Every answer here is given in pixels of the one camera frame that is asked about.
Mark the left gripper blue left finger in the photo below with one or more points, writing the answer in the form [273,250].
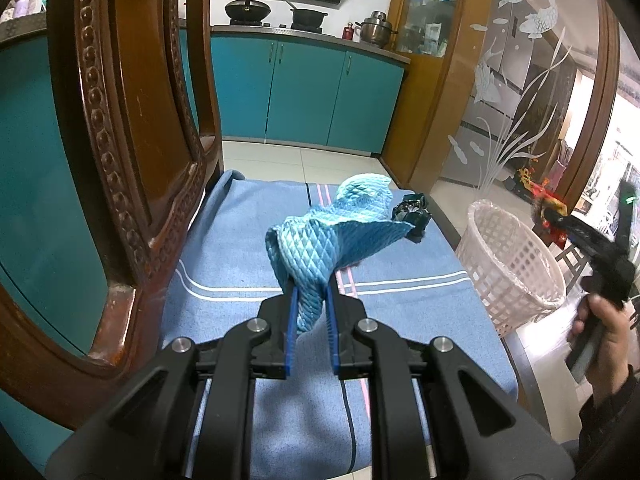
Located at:
[188,413]

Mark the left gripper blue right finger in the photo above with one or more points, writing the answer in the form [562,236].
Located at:
[434,413]

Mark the dark green wrapper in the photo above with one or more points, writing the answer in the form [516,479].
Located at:
[413,209]

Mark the light blue quilted cloth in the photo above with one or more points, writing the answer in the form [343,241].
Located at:
[309,249]

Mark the person dark sleeve forearm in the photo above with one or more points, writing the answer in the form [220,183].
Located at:
[609,440]

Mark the white plastic trash basket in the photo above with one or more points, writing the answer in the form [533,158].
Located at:
[511,269]

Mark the person right hand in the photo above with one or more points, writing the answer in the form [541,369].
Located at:
[609,370]

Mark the yellow toy vehicle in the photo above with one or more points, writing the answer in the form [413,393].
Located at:
[522,185]

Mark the etched glass sliding door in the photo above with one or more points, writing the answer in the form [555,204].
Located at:
[528,107]

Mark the wooden glass display cabinet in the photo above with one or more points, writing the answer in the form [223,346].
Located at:
[421,30]

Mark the steel stock pot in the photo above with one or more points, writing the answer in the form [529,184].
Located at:
[376,29]

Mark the red small bottle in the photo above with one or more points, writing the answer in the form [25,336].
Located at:
[348,31]

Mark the black cooking pot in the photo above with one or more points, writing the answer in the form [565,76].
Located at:
[306,18]

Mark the carved wooden chair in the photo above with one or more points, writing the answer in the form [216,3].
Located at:
[134,94]

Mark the black wok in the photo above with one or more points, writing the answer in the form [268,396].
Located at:
[247,12]

